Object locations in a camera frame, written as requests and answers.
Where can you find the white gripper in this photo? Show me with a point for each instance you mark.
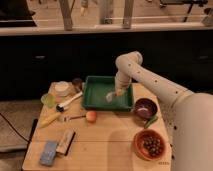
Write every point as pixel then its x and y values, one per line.
pixel 121 85

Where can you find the light grey towel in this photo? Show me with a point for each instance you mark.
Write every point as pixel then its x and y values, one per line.
pixel 110 96

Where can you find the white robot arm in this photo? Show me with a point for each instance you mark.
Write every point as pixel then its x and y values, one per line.
pixel 192 145

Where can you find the green plastic tray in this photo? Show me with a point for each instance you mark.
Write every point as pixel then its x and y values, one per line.
pixel 94 95

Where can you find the dark purple bowl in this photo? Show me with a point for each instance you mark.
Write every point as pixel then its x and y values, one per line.
pixel 145 108

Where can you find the orange peach fruit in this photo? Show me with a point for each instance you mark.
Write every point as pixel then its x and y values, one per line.
pixel 91 116

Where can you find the white round container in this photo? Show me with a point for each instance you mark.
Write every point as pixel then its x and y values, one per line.
pixel 62 88

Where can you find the small metal fork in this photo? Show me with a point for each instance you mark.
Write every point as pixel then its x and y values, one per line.
pixel 68 118

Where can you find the orange bowl with nuts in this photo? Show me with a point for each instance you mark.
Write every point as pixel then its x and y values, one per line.
pixel 149 145

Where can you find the green plastic cup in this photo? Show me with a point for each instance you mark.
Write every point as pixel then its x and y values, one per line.
pixel 48 100

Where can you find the wooden block brush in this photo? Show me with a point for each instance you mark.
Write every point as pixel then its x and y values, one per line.
pixel 65 142

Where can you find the yellow banana toy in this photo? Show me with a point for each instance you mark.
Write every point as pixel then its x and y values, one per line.
pixel 48 120

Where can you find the blue sponge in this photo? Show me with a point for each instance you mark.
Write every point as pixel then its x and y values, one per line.
pixel 48 154

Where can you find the white handled black brush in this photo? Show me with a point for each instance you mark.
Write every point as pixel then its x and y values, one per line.
pixel 61 107

